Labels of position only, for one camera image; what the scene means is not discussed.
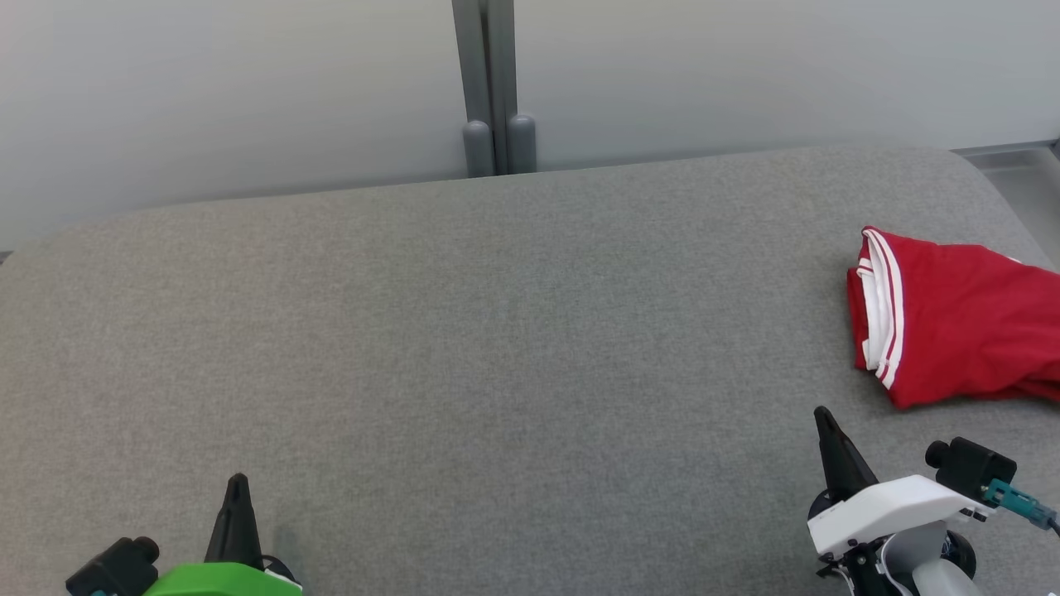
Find grey metal rail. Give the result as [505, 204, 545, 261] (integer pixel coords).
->
[952, 139, 1060, 171]

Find grey vertical metal post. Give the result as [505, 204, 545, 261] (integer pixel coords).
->
[452, 0, 518, 177]

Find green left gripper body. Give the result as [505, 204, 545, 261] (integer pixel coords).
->
[142, 556, 304, 596]

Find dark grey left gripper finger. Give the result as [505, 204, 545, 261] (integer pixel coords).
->
[237, 473, 264, 570]
[205, 473, 238, 565]

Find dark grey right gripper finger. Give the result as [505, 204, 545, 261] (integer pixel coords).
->
[833, 425, 879, 493]
[814, 406, 854, 503]

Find red jersey with dark print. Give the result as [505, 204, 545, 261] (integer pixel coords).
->
[846, 226, 1060, 411]

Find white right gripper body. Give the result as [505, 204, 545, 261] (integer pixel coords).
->
[807, 474, 995, 596]

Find grey cylinder post cap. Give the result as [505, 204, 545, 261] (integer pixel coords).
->
[462, 120, 496, 179]
[507, 114, 537, 175]

